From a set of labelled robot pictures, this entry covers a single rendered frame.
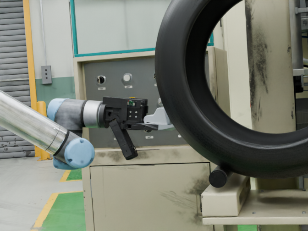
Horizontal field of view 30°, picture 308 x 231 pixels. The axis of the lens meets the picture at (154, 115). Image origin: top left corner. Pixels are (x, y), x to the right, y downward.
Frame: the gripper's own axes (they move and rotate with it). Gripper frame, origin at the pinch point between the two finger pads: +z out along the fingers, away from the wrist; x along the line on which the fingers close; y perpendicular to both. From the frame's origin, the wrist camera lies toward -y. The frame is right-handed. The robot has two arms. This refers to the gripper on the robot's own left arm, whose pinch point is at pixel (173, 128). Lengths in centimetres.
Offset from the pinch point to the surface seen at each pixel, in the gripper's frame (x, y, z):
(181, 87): -12.1, 11.3, 4.0
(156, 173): 61, -24, -19
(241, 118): 337, -23, -18
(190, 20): -12.3, 27.4, 5.2
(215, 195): -8.9, -14.6, 13.3
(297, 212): -4.4, -17.7, 33.1
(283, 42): 28.0, 25.2, 25.3
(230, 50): 335, 34, -31
